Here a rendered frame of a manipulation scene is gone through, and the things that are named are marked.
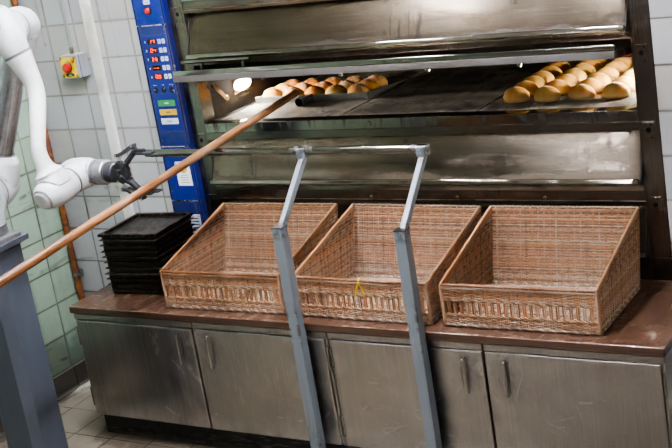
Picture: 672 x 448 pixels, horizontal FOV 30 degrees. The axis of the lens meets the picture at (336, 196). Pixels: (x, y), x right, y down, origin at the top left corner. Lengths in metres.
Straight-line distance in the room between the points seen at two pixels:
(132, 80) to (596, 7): 2.04
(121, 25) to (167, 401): 1.54
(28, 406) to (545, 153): 2.09
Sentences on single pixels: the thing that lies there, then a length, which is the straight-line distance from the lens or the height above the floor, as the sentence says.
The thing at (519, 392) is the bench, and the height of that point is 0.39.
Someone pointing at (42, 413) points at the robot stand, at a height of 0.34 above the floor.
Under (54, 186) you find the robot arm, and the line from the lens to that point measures 4.42.
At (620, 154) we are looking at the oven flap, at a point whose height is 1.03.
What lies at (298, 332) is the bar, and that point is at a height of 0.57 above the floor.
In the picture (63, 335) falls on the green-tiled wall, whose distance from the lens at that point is 5.85.
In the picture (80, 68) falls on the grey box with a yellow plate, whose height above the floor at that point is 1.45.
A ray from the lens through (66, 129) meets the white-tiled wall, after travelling 5.63.
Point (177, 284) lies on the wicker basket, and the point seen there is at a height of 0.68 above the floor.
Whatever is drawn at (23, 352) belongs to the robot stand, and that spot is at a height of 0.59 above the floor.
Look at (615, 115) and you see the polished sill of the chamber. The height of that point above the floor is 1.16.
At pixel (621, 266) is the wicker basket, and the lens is 4.17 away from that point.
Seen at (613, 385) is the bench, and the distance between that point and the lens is 4.02.
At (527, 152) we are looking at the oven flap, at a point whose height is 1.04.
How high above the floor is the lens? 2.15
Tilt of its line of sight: 15 degrees down
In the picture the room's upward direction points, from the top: 9 degrees counter-clockwise
